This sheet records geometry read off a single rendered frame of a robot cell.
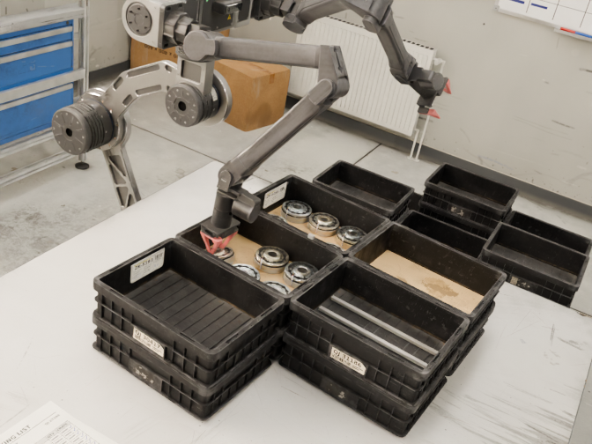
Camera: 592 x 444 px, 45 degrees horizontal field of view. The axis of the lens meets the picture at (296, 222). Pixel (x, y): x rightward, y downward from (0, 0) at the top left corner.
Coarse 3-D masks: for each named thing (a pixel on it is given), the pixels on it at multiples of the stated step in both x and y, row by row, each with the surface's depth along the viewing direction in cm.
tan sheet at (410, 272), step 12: (384, 252) 229; (372, 264) 222; (384, 264) 223; (396, 264) 224; (408, 264) 225; (396, 276) 218; (408, 276) 219; (420, 276) 221; (432, 276) 222; (420, 288) 215; (432, 288) 216; (444, 288) 217; (456, 288) 218; (444, 300) 211; (456, 300) 212; (468, 300) 213; (468, 312) 208
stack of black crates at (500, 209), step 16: (432, 176) 340; (448, 176) 359; (464, 176) 354; (480, 176) 350; (432, 192) 336; (448, 192) 331; (464, 192) 356; (480, 192) 354; (496, 192) 350; (512, 192) 346; (432, 208) 338; (448, 208) 334; (464, 208) 331; (480, 208) 327; (496, 208) 323; (464, 224) 333; (480, 224) 330; (496, 224) 326
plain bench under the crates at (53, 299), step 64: (192, 192) 268; (64, 256) 220; (128, 256) 226; (0, 320) 191; (64, 320) 196; (512, 320) 231; (576, 320) 237; (0, 384) 172; (64, 384) 176; (128, 384) 179; (256, 384) 187; (448, 384) 199; (512, 384) 204; (576, 384) 209
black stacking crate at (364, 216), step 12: (288, 180) 241; (264, 192) 231; (288, 192) 245; (300, 192) 243; (312, 192) 240; (276, 204) 241; (312, 204) 242; (324, 204) 239; (336, 204) 236; (348, 204) 233; (336, 216) 238; (348, 216) 235; (360, 216) 232; (372, 216) 230; (360, 228) 234; (372, 228) 231
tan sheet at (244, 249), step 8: (224, 240) 219; (232, 240) 220; (240, 240) 221; (248, 240) 221; (240, 248) 217; (248, 248) 218; (256, 248) 218; (240, 256) 213; (248, 256) 214; (232, 264) 209; (248, 264) 210; (264, 272) 208; (264, 280) 205; (272, 280) 206; (280, 280) 206
